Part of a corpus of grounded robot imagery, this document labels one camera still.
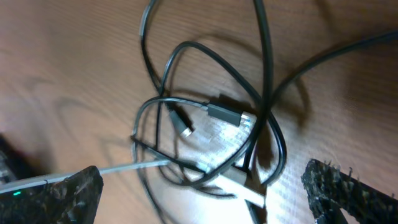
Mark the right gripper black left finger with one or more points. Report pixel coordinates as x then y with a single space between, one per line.
73 200

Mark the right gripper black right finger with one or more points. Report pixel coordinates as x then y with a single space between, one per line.
329 191

